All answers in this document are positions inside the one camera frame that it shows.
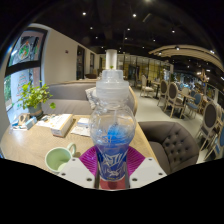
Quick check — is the white round column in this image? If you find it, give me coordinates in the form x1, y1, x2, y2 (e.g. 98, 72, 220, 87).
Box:
105, 49, 118, 70

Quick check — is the small blue white packet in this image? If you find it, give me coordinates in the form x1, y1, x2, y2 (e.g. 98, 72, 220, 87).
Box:
77, 117, 91, 127

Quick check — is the blue white small box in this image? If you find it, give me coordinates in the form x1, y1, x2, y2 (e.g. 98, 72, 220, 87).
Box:
11, 116, 38, 131

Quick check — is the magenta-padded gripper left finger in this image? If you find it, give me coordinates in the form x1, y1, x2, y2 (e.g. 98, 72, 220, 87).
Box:
57, 146, 100, 190

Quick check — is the green potted plant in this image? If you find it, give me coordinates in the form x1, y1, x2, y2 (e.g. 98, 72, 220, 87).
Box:
17, 80, 57, 118

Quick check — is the group of ceiling lights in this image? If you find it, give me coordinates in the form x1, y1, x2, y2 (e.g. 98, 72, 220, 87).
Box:
81, 0, 224, 81

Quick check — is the dark grey tufted armchair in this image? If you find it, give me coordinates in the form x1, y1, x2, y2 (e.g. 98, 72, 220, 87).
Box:
137, 120, 200, 175

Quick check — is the group of dining chairs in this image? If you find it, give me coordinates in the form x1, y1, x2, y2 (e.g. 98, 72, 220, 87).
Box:
138, 73, 224, 161

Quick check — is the colourful window poster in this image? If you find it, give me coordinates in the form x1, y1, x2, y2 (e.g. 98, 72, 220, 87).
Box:
8, 29, 46, 68

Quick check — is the white printed leaflet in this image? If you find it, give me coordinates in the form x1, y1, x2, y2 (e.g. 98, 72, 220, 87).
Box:
70, 125, 92, 138

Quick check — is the white tissue box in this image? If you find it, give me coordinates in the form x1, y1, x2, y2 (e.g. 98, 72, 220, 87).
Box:
50, 113, 74, 138

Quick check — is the grey curved sofa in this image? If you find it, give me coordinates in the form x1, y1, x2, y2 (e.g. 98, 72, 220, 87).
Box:
41, 79, 139, 117

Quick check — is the clear blue-labelled water bottle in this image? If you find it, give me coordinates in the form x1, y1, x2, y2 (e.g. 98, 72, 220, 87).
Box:
89, 69, 137, 183

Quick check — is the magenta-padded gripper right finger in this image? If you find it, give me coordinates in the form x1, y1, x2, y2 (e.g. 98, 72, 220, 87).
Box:
125, 146, 168, 190

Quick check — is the pale green mug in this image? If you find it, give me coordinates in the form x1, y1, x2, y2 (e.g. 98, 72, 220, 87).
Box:
44, 142, 77, 174

